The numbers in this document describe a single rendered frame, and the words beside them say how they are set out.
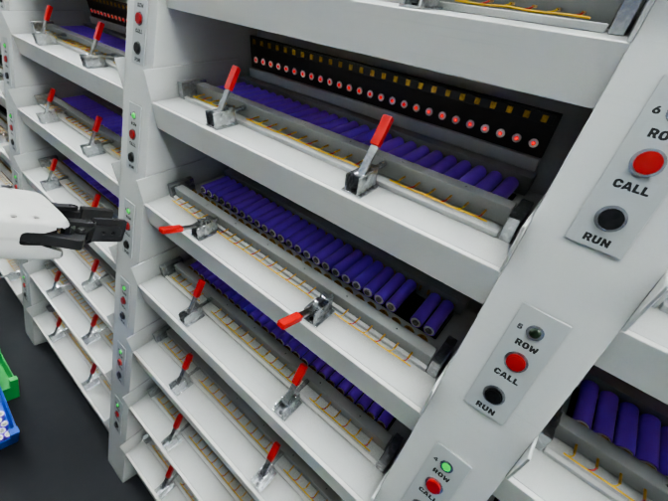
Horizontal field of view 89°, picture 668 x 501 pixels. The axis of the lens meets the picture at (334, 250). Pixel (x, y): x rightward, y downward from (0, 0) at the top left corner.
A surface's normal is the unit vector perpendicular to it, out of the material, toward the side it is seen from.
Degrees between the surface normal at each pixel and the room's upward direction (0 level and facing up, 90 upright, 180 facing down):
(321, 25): 109
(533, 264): 90
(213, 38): 90
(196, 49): 90
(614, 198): 90
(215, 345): 19
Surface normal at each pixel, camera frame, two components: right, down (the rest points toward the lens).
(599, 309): -0.57, 0.17
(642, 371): -0.63, 0.45
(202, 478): 0.08, -0.77
